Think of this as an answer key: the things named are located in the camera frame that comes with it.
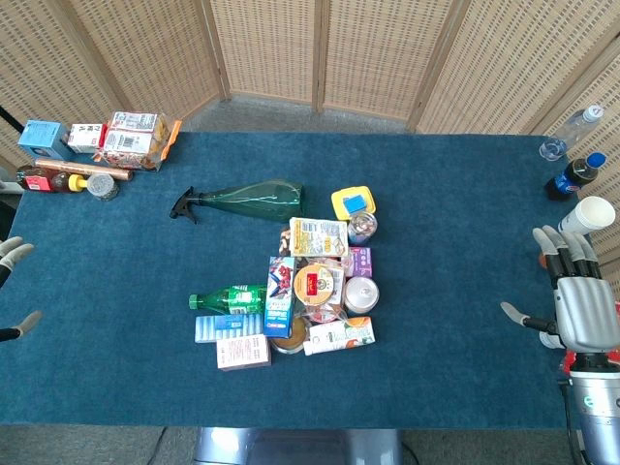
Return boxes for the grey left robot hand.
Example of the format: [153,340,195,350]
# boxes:
[0,235,44,343]

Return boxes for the yellow white printed snack box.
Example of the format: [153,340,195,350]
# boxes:
[288,216,350,259]

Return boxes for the yellow box with blue sponge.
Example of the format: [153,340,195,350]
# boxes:
[330,184,379,220]

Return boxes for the silver round tin can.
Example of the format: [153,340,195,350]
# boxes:
[343,275,381,315]

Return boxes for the clear water bottle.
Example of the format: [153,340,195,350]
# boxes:
[538,104,605,163]

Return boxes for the pink white printed box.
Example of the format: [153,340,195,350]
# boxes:
[215,333,273,372]

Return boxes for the grey speckled round jar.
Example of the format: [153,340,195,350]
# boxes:
[85,173,121,202]

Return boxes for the light blue cardboard box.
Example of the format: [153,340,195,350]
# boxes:
[17,119,72,162]

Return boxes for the purple white small box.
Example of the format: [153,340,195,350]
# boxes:
[341,246,374,279]

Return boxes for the round orange lid container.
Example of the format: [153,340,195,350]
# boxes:
[293,262,346,308]

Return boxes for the large clear snack bag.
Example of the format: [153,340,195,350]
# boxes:
[92,110,183,172]

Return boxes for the clear wrapped snack pack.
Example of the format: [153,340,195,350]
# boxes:
[305,299,351,325]

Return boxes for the copper coloured long tube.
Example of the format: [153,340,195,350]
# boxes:
[34,158,135,183]

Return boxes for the blue table cloth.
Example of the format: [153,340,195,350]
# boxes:
[0,131,598,430]

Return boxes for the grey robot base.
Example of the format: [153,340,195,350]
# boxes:
[192,427,406,465]

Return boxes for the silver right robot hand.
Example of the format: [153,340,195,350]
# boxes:
[500,225,620,357]

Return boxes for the amber tea bottle yellow cap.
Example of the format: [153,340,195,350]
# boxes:
[15,165,89,195]

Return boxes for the blue red white carton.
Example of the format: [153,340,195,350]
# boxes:
[263,255,297,340]

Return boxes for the woven bamboo folding screen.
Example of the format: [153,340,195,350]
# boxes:
[0,0,620,292]

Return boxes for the white paper cup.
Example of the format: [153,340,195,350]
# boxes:
[555,195,617,237]

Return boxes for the amber glass jar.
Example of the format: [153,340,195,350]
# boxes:
[268,317,309,357]

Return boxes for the green spray bottle black trigger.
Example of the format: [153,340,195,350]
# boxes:
[169,180,307,225]

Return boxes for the light blue ribbed pack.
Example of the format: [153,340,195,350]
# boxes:
[194,313,265,344]

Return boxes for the dark cola bottle blue cap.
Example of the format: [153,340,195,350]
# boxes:
[543,151,608,202]

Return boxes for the green plastic soda bottle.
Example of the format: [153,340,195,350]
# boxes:
[188,284,269,317]

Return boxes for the white orange juice carton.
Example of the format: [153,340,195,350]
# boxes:
[302,316,377,357]

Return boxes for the small white red carton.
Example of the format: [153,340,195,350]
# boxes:
[66,122,109,155]

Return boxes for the small printed drink can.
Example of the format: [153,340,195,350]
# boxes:
[347,210,379,246]

